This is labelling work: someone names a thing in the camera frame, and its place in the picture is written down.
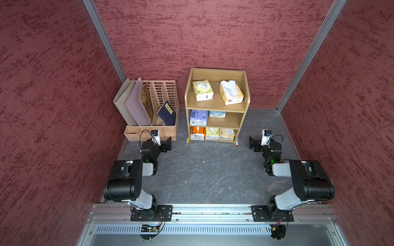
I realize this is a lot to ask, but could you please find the orange white tissue pack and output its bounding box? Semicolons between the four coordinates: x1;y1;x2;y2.
190;126;206;141

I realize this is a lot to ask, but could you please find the purple tissue pack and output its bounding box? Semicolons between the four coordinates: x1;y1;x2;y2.
189;110;209;126

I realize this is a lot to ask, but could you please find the light blue tissue pack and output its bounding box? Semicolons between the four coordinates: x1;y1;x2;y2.
209;111;226;118

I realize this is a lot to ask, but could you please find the orange yellow tissue box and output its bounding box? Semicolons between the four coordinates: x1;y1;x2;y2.
219;80;244;105

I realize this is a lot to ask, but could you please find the wooden three-tier shelf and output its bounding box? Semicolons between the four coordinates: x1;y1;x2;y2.
184;68;250;144

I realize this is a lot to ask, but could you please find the yellow green tissue box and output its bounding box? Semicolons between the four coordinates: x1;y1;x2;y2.
192;80;214;101

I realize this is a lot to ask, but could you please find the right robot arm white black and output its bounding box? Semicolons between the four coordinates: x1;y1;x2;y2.
249;136;335;222

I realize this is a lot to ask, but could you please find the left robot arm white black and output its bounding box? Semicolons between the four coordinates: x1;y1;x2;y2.
104;137;172;221

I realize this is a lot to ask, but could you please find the beige tissue pack bottom shelf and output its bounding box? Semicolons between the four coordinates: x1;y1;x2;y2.
219;128;235;141

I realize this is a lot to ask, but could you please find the yellow tissue pack bottom shelf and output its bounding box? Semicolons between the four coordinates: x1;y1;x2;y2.
205;127;220;140

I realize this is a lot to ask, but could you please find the dark blue book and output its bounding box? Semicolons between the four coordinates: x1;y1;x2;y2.
157;100;176;126

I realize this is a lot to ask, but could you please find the brown patterned folder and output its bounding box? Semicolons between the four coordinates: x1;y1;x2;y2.
141;83;153;123

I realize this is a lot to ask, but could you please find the beige plastic file organizer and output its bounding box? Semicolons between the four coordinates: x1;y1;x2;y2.
124;80;180;142

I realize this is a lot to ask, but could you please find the lilac paper folder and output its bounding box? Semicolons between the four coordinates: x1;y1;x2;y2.
125;77;151;126

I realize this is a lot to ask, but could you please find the beige paper folder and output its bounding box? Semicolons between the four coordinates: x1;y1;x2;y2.
113;78;137;126

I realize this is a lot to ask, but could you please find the left aluminium corner profile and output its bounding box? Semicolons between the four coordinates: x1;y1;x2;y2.
83;0;127;83

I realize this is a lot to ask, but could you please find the aluminium corner profile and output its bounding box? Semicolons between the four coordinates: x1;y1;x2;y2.
276;0;347;114
83;0;127;83

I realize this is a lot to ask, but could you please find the right aluminium corner profile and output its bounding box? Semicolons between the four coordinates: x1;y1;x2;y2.
276;0;347;114

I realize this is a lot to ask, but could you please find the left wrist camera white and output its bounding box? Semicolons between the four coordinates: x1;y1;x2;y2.
150;130;161;146

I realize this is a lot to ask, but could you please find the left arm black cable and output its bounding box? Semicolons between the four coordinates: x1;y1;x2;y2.
138;129;153;151

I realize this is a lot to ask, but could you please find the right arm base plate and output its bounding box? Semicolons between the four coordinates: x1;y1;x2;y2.
250;206;294;222

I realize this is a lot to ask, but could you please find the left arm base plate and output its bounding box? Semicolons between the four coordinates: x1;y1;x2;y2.
130;205;173;222

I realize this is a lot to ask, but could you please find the aluminium mounting rail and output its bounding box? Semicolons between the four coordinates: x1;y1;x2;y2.
87;203;339;224

